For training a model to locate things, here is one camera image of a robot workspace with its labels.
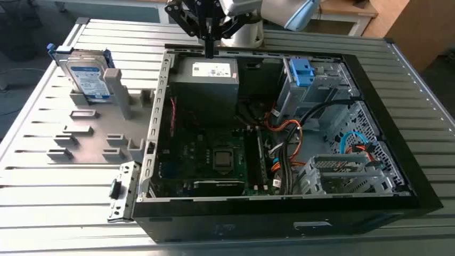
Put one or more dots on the wooden cabinet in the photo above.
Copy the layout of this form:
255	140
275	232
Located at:
419	26

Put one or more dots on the CPU socket with CPU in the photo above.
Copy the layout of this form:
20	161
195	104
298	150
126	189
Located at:
223	159

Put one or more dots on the silver metal disk bay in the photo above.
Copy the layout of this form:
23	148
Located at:
341	174

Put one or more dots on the green motherboard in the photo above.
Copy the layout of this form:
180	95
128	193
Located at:
188	160

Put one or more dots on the metal bracket with black latch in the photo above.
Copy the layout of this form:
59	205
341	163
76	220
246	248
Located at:
128	186

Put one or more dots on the green RAM stick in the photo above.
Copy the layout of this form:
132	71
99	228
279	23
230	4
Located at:
262	160

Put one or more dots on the grey parts rack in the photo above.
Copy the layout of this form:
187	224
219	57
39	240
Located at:
96	144

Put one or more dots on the silver metal drive cage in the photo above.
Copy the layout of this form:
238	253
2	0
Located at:
319	93

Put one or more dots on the black office chair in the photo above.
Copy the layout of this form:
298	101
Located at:
19	45

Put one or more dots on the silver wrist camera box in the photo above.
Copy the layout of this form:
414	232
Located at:
238	6

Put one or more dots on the grey power supply unit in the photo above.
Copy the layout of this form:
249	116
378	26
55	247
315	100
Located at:
203	101

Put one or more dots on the blue plastic bay latch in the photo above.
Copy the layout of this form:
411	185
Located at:
302	69

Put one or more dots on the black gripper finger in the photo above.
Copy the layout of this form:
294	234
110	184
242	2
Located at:
184	21
237	22

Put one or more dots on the black open PC case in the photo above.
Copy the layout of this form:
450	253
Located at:
249	221

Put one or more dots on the black RAM slot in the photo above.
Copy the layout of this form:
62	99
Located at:
251	160

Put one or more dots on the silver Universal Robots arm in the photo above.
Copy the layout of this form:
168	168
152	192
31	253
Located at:
249	32

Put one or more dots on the black graphics card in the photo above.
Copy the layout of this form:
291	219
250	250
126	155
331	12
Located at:
220	188

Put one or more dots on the wooden desk with white frame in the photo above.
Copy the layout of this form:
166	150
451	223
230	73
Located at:
341	8

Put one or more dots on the hard disk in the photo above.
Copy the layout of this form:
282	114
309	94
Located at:
87	77

